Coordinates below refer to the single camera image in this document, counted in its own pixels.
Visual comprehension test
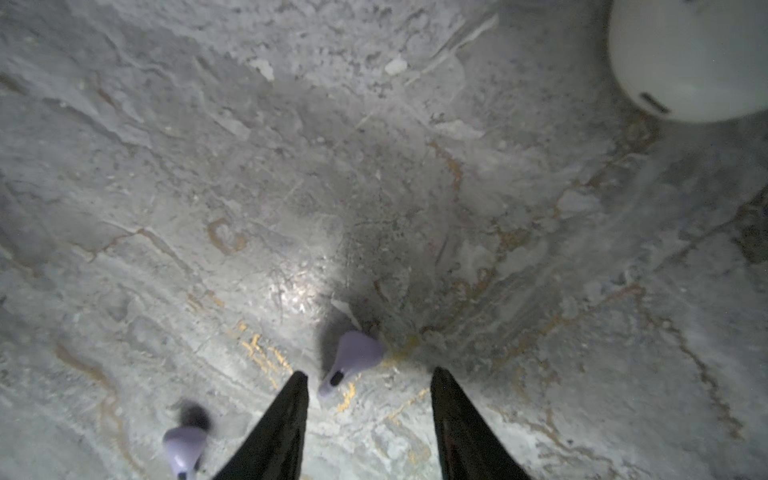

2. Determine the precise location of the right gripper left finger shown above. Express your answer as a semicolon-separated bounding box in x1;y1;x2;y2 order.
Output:
214;371;309;480

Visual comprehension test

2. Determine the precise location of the purple earbud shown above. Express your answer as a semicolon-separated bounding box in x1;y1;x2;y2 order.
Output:
318;330;385;397
162;426;207;480

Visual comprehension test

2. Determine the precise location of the white earbud charging case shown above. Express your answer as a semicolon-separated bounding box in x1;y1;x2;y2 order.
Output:
607;1;767;123

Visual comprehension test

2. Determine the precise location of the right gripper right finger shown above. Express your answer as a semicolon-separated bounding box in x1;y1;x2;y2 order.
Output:
430;367;530;480

